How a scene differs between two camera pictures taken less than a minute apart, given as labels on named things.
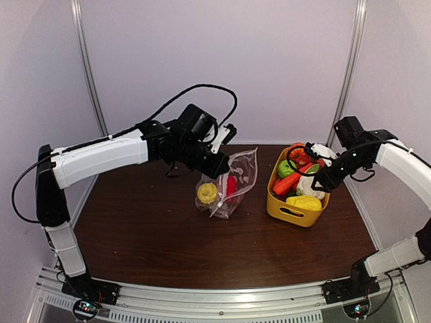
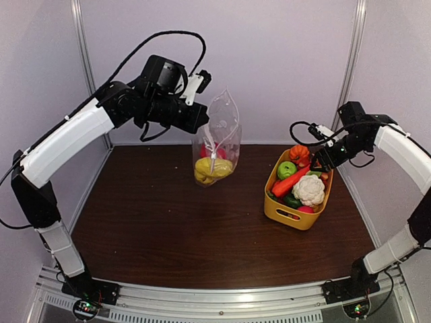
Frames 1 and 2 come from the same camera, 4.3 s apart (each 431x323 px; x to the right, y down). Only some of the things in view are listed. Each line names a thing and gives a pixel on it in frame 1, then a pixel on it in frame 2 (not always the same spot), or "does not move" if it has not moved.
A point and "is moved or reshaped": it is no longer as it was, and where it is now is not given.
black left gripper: [215, 169] -> [194, 122]
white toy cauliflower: [304, 188] does not move
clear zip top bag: [221, 196] is moved or reshaped
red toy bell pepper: [231, 185] is moved or reshaped
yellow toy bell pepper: [306, 202] is moved or reshaped
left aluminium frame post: [77, 8] does not move
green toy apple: [284, 168] does not move
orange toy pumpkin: [299, 155] does not move
